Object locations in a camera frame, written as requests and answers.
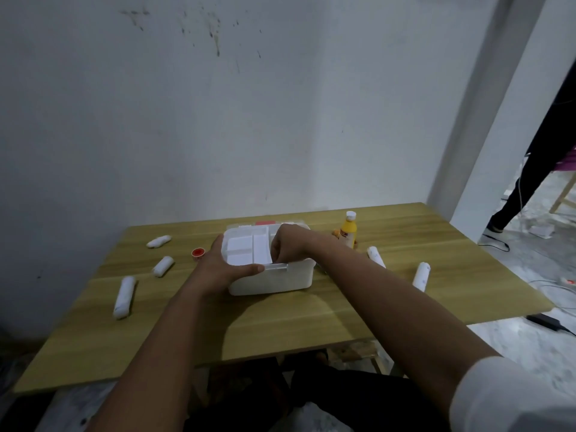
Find long white bandage roll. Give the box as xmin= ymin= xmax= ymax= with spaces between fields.
xmin=112 ymin=275 xmax=137 ymax=320

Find white first aid box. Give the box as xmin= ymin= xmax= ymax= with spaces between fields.
xmin=224 ymin=227 xmax=316 ymax=296
xmin=227 ymin=219 xmax=311 ymax=235

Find person's black trousers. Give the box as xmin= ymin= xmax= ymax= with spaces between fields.
xmin=193 ymin=355 xmax=451 ymax=432

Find black power adapter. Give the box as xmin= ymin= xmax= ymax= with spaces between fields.
xmin=526 ymin=312 xmax=561 ymax=331

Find person's right hand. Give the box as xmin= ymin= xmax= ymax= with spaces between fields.
xmin=269 ymin=223 xmax=320 ymax=268

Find person's left forearm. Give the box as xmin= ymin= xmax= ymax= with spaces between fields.
xmin=88 ymin=285 xmax=230 ymax=432

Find wooden table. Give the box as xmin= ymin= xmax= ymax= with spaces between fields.
xmin=13 ymin=202 xmax=554 ymax=394

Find pink plastic basket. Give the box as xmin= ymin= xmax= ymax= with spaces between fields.
xmin=556 ymin=148 xmax=576 ymax=174

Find wooden frame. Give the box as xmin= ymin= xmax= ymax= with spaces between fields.
xmin=550 ymin=173 xmax=576 ymax=214

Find person's right forearm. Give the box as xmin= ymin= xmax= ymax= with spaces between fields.
xmin=313 ymin=233 xmax=503 ymax=424

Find yellow bottle white cap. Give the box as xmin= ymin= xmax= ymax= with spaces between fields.
xmin=340 ymin=211 xmax=359 ymax=249

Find person's left hand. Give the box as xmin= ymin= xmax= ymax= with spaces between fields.
xmin=188 ymin=233 xmax=266 ymax=302

